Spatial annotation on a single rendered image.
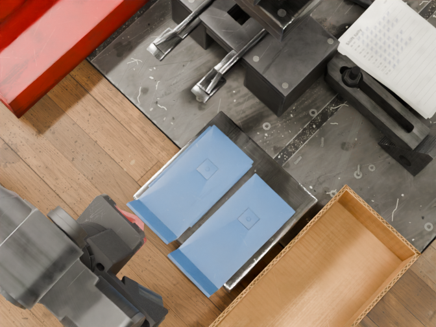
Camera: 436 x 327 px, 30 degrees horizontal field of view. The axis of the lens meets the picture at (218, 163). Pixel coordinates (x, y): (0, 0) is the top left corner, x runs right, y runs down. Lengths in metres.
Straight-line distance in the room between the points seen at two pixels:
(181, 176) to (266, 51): 0.19
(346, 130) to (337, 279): 0.20
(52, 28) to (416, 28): 0.48
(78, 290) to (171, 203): 0.30
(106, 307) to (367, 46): 0.52
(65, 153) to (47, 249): 0.39
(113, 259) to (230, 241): 0.24
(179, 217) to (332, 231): 0.19
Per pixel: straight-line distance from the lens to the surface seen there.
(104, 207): 0.85
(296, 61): 1.01
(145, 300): 0.81
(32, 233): 0.69
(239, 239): 1.01
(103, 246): 0.81
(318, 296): 1.03
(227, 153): 1.03
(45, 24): 1.13
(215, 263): 1.00
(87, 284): 0.74
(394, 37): 1.08
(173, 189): 1.02
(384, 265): 1.05
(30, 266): 0.69
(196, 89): 0.99
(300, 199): 1.03
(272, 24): 0.87
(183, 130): 1.06
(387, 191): 1.07
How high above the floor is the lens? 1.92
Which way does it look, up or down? 75 degrees down
